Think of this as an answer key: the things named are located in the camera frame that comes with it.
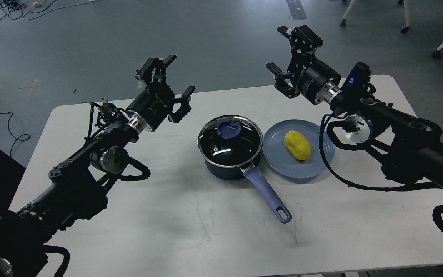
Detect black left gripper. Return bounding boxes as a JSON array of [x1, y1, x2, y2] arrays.
[[126, 55, 196, 133]]

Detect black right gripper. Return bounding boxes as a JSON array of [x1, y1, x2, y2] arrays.
[[266, 26, 341, 105]]

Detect glass pot lid blue knob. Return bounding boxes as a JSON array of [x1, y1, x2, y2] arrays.
[[198, 115, 263, 162]]

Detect yellow potato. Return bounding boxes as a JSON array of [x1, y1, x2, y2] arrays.
[[284, 130, 312, 161]]

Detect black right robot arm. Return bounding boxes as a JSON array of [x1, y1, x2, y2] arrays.
[[266, 25, 443, 233]]

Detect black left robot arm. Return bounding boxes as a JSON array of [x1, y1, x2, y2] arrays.
[[0, 55, 195, 277]]

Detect blue round plate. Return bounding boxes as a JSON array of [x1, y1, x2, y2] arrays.
[[262, 119, 327, 179]]

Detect white chair leg with caster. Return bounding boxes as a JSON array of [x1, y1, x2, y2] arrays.
[[340, 0, 411, 34]]

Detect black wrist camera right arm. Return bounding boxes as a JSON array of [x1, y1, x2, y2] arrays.
[[341, 62, 371, 91]]

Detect dark blue saucepan purple handle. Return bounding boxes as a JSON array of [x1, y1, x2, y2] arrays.
[[198, 115, 292, 224]]

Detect black cable on floor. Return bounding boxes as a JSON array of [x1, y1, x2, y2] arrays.
[[0, 42, 31, 157]]

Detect tangled cables on floor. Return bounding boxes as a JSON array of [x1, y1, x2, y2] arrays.
[[0, 0, 99, 25]]

